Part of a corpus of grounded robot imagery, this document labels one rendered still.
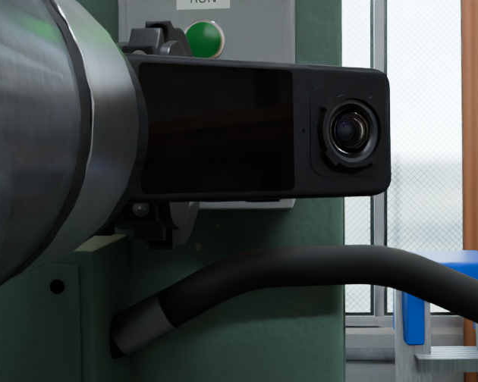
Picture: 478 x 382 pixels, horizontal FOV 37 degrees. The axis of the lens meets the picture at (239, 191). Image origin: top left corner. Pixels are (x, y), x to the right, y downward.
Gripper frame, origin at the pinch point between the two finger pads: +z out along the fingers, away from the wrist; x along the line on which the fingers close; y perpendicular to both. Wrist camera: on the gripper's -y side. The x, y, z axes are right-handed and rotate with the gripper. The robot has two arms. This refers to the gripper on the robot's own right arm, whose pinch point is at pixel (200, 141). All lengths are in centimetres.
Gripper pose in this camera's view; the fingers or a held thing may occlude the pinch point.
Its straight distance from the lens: 38.6
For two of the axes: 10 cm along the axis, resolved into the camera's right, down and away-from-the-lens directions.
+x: 0.1, 10.0, 0.5
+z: 1.0, -0.5, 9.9
